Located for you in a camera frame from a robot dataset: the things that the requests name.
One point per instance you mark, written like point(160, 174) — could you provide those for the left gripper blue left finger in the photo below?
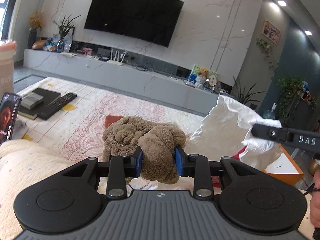
point(136, 162)

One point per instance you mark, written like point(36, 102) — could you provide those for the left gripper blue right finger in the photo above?
point(180, 161)

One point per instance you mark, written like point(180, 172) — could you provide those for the brown plush towel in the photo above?
point(157, 141)

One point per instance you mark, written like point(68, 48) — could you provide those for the white crinkled cloth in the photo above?
point(227, 129)

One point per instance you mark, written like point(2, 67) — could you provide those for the brown sponge block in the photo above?
point(110, 119)

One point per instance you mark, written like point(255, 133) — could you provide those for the person right hand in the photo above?
point(315, 202)

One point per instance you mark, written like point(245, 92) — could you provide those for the gold round pot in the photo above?
point(314, 166)

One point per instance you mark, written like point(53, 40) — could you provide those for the dark shelf with plants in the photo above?
point(296, 105)

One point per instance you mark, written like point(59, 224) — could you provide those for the orange cardboard box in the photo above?
point(275, 162)

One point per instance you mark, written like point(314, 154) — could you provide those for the blue water jug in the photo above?
point(270, 113)

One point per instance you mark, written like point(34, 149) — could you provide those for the pink white lace rug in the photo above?
point(76, 131)

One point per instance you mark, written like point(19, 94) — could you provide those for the potted floor plant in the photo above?
point(242, 95)

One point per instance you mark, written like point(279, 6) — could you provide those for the teddy bear gift set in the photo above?
point(202, 78)

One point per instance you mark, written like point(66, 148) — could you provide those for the grey marble tv console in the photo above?
point(125, 79)

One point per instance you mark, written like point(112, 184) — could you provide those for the white wifi router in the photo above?
point(116, 57)

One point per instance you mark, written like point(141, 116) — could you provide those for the black remote keyboard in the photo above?
point(56, 105)

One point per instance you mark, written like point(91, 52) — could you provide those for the cream sofa cushion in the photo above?
point(23, 163)

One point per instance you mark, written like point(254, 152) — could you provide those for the smartphone with face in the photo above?
point(10, 104)

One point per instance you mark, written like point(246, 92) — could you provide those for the green plant in vase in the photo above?
point(64, 27)

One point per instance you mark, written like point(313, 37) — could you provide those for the pink white bottle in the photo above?
point(7, 52)

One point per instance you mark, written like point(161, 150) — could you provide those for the dried flowers black vase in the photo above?
point(35, 22)

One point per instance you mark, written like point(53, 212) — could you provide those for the framed wall picture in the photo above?
point(271, 32)

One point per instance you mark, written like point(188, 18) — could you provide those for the black wall television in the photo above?
point(148, 20)

